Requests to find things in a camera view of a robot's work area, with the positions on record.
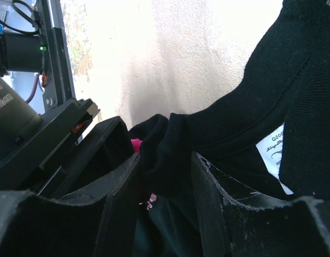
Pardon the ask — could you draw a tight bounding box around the pink flower brooch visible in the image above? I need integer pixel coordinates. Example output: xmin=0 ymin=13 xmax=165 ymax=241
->
xmin=131 ymin=139 xmax=142 ymax=153

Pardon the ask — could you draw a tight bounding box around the small white tag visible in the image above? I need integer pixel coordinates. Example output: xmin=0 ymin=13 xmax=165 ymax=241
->
xmin=256 ymin=123 xmax=294 ymax=195

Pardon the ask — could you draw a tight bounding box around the black garment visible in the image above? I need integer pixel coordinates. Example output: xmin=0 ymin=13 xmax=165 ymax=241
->
xmin=129 ymin=1 xmax=330 ymax=256

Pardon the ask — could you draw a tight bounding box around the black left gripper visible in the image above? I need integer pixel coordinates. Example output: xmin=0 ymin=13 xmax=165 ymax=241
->
xmin=0 ymin=99 xmax=134 ymax=199

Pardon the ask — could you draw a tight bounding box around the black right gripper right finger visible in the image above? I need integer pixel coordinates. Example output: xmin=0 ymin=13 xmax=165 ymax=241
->
xmin=191 ymin=153 xmax=330 ymax=256

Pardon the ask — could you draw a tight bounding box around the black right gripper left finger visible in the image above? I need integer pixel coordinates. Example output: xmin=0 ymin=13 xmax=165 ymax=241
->
xmin=0 ymin=154 xmax=140 ymax=256

